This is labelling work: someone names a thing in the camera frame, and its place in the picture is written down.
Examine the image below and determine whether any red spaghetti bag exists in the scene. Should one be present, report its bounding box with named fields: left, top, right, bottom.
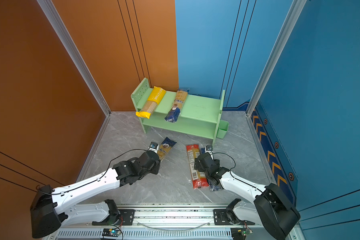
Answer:
left=185, top=143, right=210, bottom=190

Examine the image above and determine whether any blue Barilla spaghetti box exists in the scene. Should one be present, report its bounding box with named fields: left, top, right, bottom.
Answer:
left=201, top=147, right=222, bottom=192

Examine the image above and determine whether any left circuit board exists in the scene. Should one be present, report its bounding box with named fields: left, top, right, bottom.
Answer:
left=102, top=228, right=124, bottom=240

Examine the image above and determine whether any yellow blue spaghetti bag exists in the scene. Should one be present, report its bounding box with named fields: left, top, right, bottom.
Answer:
left=165, top=89, right=189, bottom=123

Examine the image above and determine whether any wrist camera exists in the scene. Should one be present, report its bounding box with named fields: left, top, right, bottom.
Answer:
left=148, top=142, right=159, bottom=153
left=205, top=145, right=214, bottom=159

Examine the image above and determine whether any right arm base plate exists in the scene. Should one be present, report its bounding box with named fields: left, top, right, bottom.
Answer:
left=213, top=209, right=255, bottom=226

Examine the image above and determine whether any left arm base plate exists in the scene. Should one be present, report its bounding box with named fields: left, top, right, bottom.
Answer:
left=92, top=209, right=136, bottom=227

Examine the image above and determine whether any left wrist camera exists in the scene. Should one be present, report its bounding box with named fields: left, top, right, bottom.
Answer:
left=148, top=142, right=159, bottom=153

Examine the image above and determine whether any green side cup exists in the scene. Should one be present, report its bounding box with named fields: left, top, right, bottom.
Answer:
left=217, top=120, right=229, bottom=139

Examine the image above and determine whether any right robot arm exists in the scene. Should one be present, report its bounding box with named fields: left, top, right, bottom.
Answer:
left=194, top=153, right=301, bottom=240

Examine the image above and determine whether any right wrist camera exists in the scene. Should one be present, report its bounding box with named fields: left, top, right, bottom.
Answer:
left=205, top=145, right=214, bottom=159

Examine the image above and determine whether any circuit board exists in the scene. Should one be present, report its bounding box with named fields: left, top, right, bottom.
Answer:
left=231, top=228, right=253, bottom=240
left=102, top=228, right=124, bottom=240

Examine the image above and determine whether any green two-tier shelf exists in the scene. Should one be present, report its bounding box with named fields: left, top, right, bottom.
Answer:
left=139, top=91, right=225, bottom=145

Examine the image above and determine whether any right circuit board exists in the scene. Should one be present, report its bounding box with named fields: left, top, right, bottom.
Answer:
left=231, top=228, right=253, bottom=240

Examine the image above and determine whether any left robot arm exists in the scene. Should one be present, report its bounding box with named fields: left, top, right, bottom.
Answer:
left=30, top=151, right=161, bottom=239

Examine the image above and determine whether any aluminium front rail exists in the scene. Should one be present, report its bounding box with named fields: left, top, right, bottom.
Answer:
left=44, top=205, right=273, bottom=240

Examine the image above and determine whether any blue yellow pasta bag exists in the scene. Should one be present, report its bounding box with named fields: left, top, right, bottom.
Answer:
left=157, top=137, right=177, bottom=161

